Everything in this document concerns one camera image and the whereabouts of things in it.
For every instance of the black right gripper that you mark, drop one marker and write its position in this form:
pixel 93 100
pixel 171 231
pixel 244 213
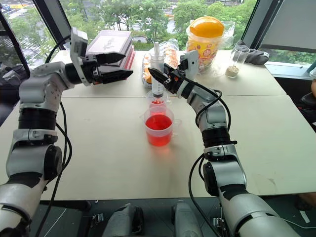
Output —
pixel 175 82

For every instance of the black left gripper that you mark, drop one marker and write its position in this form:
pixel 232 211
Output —
pixel 92 71

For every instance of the clear plastic syringe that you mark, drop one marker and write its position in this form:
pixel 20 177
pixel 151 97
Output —
pixel 157 61

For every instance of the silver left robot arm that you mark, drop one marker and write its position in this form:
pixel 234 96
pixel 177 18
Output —
pixel 37 86

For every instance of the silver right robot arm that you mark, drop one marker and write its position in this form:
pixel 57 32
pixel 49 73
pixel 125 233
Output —
pixel 227 172

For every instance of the nearly empty clear measuring cup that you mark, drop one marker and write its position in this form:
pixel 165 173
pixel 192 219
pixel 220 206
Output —
pixel 154 103

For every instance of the full clear red liquid cup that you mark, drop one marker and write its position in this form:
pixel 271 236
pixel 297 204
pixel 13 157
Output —
pixel 158 138

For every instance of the red and white book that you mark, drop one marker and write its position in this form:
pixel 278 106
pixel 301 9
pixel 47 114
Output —
pixel 131 59

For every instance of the clear bag of orange snacks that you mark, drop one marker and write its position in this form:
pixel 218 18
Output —
pixel 171 53

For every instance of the stack of books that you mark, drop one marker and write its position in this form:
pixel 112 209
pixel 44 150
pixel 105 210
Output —
pixel 108 42

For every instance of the orange lidded plastic snack jar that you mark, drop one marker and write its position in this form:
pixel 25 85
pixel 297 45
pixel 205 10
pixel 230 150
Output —
pixel 205 49

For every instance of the glass jar with grains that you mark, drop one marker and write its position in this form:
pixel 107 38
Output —
pixel 233 70

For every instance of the crumpled clear plastic bag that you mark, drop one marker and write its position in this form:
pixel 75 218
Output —
pixel 229 30

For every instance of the grey cloth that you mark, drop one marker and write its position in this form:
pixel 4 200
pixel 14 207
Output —
pixel 256 56

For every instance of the black slanted pole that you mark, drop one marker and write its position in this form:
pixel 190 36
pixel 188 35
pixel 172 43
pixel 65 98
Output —
pixel 14 42

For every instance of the black chair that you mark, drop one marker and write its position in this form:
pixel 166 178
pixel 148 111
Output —
pixel 308 101

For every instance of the grey rounded shape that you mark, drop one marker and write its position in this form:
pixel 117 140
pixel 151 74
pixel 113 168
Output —
pixel 123 222
pixel 185 219

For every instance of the white paper strip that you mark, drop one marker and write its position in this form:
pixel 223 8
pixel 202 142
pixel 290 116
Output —
pixel 305 216

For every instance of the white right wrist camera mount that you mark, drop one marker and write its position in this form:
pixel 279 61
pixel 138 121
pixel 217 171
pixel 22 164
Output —
pixel 191 63

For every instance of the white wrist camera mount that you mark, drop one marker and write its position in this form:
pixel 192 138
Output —
pixel 77 47
pixel 191 63

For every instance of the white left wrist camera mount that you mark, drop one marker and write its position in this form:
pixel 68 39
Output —
pixel 77 47

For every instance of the dark window frame post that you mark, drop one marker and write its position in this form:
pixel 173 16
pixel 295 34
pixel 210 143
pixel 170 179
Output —
pixel 53 22
pixel 251 27

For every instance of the black table frame bar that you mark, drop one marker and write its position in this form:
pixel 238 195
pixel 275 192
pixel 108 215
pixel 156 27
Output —
pixel 69 205

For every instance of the metal table bracket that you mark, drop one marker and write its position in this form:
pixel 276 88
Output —
pixel 96 220
pixel 219 222

